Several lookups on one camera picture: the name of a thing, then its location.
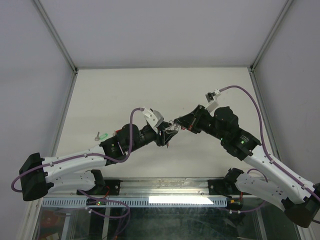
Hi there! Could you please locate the aluminium frame post right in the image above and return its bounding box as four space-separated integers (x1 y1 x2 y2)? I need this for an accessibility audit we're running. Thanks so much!
250 0 295 72

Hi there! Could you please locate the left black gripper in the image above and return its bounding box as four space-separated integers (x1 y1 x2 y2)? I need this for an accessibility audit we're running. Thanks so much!
127 121 178 154

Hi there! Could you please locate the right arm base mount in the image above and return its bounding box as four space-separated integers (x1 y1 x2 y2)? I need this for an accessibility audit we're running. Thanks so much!
207 179 237 198

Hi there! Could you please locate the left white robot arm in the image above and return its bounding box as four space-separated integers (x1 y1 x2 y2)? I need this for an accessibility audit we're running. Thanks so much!
18 121 178 202

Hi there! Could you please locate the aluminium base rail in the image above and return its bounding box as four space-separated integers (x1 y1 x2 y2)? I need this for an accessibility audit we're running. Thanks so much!
103 176 251 198

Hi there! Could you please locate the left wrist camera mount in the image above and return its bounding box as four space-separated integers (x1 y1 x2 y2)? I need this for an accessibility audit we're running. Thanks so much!
142 107 164 133

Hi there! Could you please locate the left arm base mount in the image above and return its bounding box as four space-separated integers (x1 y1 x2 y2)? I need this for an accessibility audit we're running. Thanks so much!
98 179 122 197

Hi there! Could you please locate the aluminium frame post left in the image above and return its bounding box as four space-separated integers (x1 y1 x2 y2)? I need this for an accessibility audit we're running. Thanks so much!
31 0 78 74

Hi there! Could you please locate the white slotted cable duct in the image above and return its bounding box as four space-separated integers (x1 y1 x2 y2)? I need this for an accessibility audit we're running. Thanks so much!
41 195 227 209

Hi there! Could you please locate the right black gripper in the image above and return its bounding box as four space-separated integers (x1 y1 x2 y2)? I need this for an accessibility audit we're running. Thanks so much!
173 105 227 142

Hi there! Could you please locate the green tag key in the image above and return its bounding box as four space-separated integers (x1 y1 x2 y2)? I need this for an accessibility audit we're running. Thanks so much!
94 131 108 142

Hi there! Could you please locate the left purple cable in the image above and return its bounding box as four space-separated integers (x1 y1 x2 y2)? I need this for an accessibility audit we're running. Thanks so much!
11 106 147 193

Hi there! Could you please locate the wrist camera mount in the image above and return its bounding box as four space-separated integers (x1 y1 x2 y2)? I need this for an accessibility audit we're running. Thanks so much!
205 89 221 113
142 107 164 133

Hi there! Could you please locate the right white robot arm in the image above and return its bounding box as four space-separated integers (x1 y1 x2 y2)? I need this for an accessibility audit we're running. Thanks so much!
173 105 320 228

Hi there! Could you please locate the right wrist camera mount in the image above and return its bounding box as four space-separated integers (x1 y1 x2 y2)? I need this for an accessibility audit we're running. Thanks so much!
205 89 221 113

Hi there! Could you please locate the aluminium frame post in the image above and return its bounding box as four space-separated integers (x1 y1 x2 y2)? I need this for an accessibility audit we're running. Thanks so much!
31 0 78 74
250 0 295 72

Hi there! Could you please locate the metal disc with keyrings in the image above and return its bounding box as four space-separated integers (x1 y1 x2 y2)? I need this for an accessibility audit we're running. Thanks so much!
170 120 185 132

